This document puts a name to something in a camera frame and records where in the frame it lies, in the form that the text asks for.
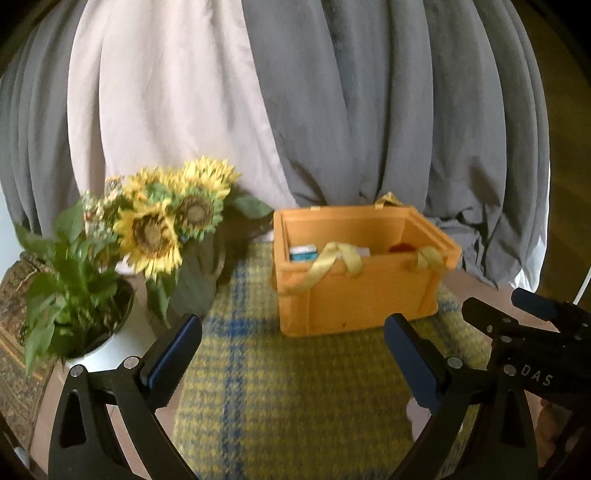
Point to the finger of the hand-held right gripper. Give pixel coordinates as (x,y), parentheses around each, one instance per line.
(540,302)
(489,318)

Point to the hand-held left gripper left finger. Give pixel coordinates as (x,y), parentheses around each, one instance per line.
(171,360)

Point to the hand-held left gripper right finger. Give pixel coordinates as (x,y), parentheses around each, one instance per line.
(411,364)

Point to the green fluffy red-trimmed plush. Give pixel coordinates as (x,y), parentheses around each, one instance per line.
(401,247)

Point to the white cloth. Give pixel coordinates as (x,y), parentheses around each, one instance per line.
(359,252)

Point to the blue printed tissue pack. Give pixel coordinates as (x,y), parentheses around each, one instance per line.
(304,254)

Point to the person's right hand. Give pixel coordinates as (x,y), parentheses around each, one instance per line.
(551,417)

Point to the green ribbed flower pot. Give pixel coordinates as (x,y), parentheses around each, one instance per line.
(196,286)

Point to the yellow blue woven mat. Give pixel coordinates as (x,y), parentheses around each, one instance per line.
(277,392)

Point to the green leafy plant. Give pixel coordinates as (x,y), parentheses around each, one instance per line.
(64,286)

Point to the sunflower bouquet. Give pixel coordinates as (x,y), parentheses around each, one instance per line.
(152,230)

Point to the patterned brown rug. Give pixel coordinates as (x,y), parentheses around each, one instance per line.
(18,323)

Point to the grey curtain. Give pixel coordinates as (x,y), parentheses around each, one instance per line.
(392,115)
(32,138)

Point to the beige curtain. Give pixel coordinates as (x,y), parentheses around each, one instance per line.
(175,92)

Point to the white metal tube frame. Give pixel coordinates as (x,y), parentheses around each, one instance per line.
(582,284)

